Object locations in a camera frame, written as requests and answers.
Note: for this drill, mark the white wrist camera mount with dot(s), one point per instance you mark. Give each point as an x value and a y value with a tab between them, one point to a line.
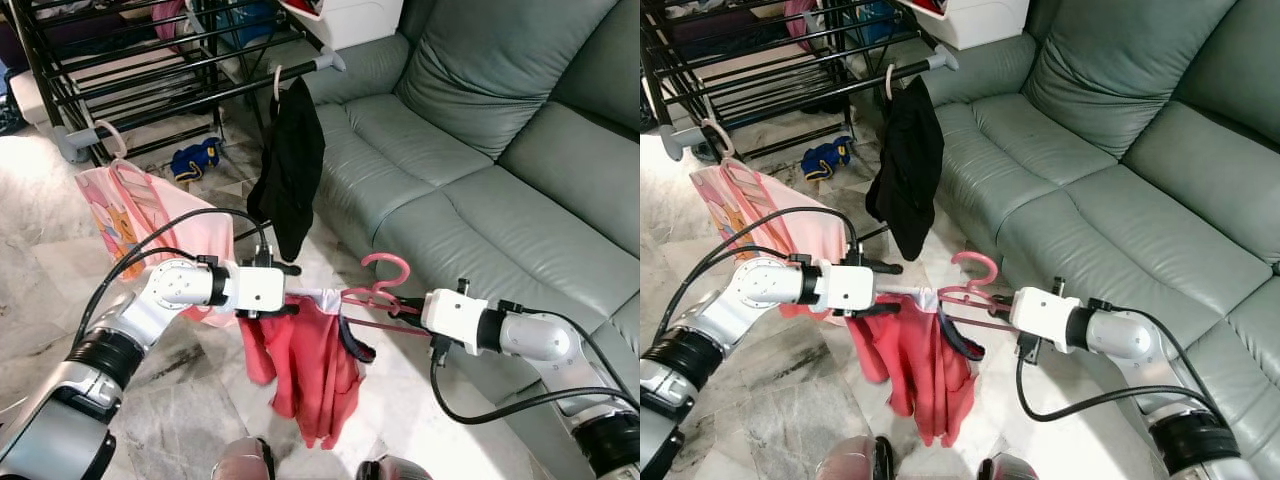
1040	316
850	288
450	318
260	290

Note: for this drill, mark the red clothes hanger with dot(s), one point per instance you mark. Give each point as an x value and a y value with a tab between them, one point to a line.
385	256
975	254

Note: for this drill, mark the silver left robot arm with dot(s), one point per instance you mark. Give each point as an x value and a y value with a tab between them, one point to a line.
180	287
770	285

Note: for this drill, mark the black garment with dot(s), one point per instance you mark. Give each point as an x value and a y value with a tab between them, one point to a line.
905	170
290	170

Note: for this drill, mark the grey-green leather sofa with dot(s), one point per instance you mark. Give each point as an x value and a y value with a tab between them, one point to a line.
1120	150
500	150

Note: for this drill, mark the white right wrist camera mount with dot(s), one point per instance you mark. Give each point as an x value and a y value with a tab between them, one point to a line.
1040	316
450	318

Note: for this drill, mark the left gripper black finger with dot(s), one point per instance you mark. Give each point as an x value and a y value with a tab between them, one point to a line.
865	311
288	269
882	266
270	313

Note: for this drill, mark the pink printed garment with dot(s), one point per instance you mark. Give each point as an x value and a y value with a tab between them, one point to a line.
760	215
150	215

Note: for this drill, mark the red garment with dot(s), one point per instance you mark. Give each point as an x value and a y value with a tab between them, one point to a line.
925	370
310	370

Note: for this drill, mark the blue cloth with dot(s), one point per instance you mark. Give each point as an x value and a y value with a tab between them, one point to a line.
875	22
245	22

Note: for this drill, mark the white clothes hanger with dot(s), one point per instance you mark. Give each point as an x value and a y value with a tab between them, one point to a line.
730	140
122	140

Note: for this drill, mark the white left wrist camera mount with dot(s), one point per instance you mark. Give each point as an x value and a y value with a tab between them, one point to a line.
260	290
850	288

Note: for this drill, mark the robot right leg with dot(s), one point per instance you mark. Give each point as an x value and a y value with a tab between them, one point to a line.
392	470
1010	468

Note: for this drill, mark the pale pink clothes hanger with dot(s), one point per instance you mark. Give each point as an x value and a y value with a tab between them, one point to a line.
277	80
890	80

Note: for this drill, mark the black metal drying rack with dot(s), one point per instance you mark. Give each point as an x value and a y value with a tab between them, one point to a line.
200	99
800	102

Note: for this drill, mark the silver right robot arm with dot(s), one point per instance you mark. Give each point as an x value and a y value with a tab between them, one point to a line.
540	335
1130	335

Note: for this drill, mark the magenta cloth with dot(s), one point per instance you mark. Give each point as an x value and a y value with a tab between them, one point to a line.
170	18
802	18

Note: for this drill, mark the white plastic bin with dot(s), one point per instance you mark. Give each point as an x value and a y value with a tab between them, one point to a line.
975	20
350	20

